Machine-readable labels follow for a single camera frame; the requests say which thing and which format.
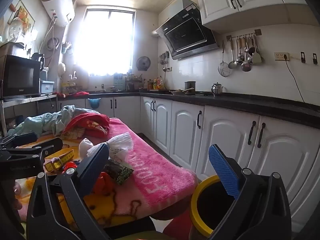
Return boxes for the black dish rack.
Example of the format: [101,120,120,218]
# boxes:
[126,74,140,90]

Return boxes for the steel ladle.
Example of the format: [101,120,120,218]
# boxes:
[228,38,237,69]
[236,37,244,64]

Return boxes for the dark cooking pot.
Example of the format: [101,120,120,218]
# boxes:
[184,81,196,95]

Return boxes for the cardboard box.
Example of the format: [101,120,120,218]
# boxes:
[0,42,25,57]

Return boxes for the dark green snack packet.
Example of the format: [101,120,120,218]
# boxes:
[101,159,134,185]

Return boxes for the yellow rimmed trash bin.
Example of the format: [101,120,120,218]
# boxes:
[189,175,240,238]

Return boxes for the white foam fruit net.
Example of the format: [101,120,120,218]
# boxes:
[86,133,134,159]

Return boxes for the wire skimmer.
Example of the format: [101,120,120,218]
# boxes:
[218,41,231,77]

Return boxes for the kitchen window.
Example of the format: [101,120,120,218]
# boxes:
[75,5,135,77]

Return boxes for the steel slotted spoon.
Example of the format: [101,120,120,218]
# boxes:
[244,37,253,64]

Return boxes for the red plastic wrapper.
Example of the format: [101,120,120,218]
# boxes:
[93,172,116,196]

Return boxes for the coiled grey hose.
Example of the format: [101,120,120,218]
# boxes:
[46,37,60,51]

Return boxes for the red yellow snack wrapper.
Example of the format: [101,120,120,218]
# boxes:
[44,149,80,173]

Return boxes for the red rag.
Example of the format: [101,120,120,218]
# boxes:
[55,91,90,98]

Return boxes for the white water heater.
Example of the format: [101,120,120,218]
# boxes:
[40,0,75,27]

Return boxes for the wall poster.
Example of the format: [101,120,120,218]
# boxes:
[7,0,35,34]

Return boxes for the pale green spatula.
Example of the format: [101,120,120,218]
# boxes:
[252,36,262,65]

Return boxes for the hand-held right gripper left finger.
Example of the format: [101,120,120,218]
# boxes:
[26,143,113,240]

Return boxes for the black microwave oven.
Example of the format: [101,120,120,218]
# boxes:
[0,54,42,98]

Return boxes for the black power cable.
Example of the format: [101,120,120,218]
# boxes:
[285,60,305,103]

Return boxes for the black ladle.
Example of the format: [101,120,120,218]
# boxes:
[247,37,256,55]

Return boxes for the white printed paper packet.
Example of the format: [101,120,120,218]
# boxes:
[109,147,131,162]

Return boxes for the light blue cloth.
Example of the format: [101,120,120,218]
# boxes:
[7,104,93,137]

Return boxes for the white tissue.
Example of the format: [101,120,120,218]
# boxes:
[79,138,97,159]

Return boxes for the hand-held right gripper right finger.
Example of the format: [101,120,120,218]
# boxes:
[207,144,292,240]

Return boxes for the small hanging utensil set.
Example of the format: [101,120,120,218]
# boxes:
[160,51,170,72]

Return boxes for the small wall fan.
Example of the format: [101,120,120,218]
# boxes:
[136,56,151,71]

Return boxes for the black range hood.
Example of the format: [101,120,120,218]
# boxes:
[156,0,220,60]

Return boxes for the blue hanging basket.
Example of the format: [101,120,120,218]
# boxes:
[88,98,102,110]

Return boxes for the pink printed blanket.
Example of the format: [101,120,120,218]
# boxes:
[15,117,198,228]

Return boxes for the dark red ladle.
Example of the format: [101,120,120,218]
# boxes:
[241,39,251,72]

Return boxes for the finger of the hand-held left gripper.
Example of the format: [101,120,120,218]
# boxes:
[0,132,38,148]
[0,137,63,160]

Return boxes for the blue plastic box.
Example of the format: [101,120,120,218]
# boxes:
[40,80,55,94]

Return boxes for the utensil hook rail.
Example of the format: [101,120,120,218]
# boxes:
[226,29,262,42]

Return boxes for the metal shelf rack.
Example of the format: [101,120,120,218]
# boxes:
[0,94,58,135]

